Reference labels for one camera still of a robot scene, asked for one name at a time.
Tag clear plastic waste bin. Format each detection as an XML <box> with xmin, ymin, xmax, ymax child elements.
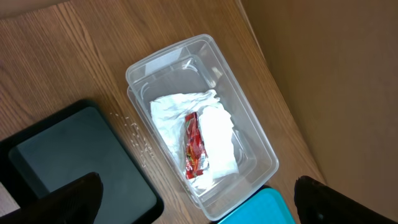
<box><xmin>126</xmin><ymin>34</ymin><xmax>279</xmax><ymax>221</ymax></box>

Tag black rectangular tray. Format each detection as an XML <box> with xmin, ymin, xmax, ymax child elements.
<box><xmin>1</xmin><ymin>100</ymin><xmax>164</xmax><ymax>224</ymax></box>

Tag scattered rice crumbs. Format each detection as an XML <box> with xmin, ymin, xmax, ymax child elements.
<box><xmin>108</xmin><ymin>111</ymin><xmax>155</xmax><ymax>169</ymax></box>

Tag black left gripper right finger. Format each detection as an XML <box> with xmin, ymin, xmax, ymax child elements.
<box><xmin>294</xmin><ymin>175</ymin><xmax>397</xmax><ymax>224</ymax></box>

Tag brown cardboard wall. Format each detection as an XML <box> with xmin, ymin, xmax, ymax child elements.
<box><xmin>242</xmin><ymin>0</ymin><xmax>397</xmax><ymax>220</ymax></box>

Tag white crumpled paper towel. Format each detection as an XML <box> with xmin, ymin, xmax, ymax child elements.
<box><xmin>150</xmin><ymin>90</ymin><xmax>239</xmax><ymax>189</ymax></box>

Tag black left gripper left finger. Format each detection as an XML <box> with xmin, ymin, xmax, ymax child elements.
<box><xmin>1</xmin><ymin>172</ymin><xmax>103</xmax><ymax>224</ymax></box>

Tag teal serving tray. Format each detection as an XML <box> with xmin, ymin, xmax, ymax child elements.
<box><xmin>219</xmin><ymin>188</ymin><xmax>295</xmax><ymax>224</ymax></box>

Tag red snack wrapper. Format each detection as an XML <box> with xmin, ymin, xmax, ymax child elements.
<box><xmin>184</xmin><ymin>112</ymin><xmax>209</xmax><ymax>180</ymax></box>

